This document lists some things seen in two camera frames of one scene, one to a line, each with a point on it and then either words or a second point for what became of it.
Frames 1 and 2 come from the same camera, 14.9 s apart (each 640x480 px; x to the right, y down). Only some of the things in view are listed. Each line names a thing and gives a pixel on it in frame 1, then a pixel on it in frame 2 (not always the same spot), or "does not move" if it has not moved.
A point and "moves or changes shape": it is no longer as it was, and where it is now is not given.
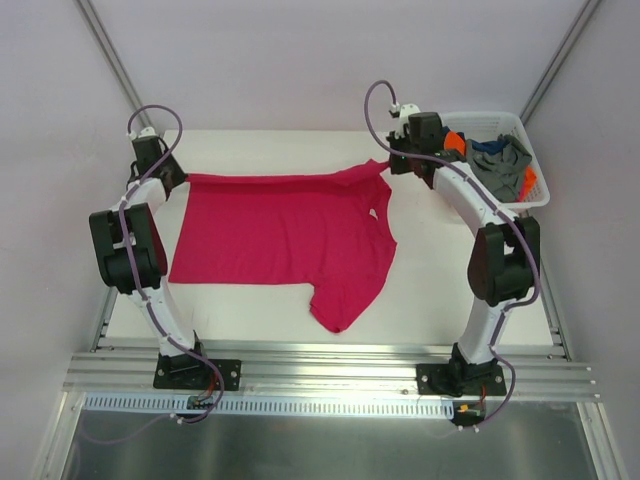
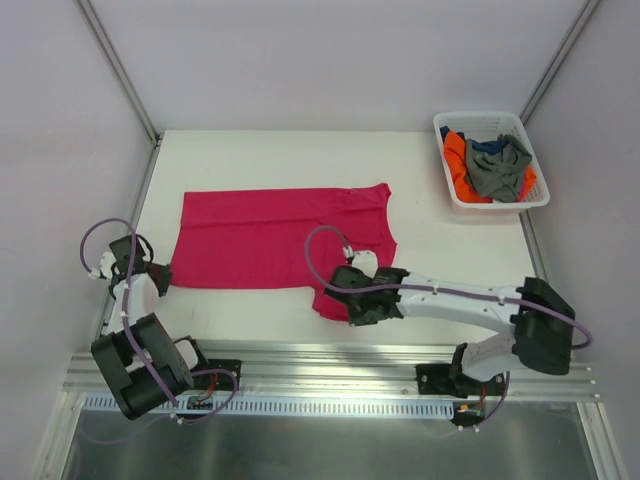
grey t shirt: [503, 171] does not move
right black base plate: [458, 379] does not move
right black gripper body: [396, 163] → [359, 310]
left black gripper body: [174, 176] → [163, 278]
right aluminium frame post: [530, 104] does not move
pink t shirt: [326, 229] moves or changes shape
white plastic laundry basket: [486, 126] does not move
